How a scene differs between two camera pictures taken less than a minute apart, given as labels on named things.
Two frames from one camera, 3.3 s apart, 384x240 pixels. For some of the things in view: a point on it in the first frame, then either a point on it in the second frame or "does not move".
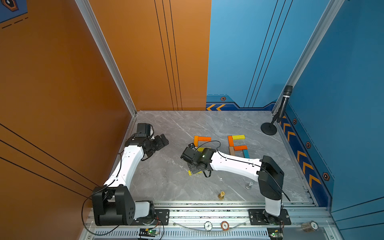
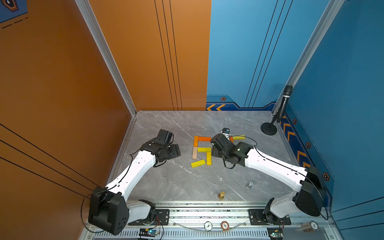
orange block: [204, 139] does not move
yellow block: [238, 137] does not move
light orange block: [196, 140] does not move
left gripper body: [152, 146] to [171, 151]
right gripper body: [193, 168] to [219, 155]
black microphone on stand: [266, 128] does not move
